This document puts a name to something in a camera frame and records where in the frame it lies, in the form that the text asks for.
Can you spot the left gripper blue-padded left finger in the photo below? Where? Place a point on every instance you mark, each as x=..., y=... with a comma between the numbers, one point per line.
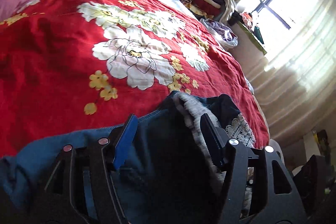
x=122, y=139

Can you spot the white bag of clothes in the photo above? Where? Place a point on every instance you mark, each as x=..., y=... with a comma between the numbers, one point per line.
x=222, y=33

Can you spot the red floral bedspread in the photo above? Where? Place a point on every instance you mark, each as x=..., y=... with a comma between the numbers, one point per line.
x=69, y=65

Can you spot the blue denim lace-trimmed pants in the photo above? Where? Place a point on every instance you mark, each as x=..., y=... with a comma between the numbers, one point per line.
x=168, y=176

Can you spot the clutter on window sill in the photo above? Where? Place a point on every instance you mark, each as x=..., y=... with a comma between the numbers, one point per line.
x=251, y=30

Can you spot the cream curtain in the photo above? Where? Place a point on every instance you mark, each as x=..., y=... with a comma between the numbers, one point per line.
x=295, y=81

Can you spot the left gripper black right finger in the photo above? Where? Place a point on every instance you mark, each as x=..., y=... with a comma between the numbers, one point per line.
x=213, y=142

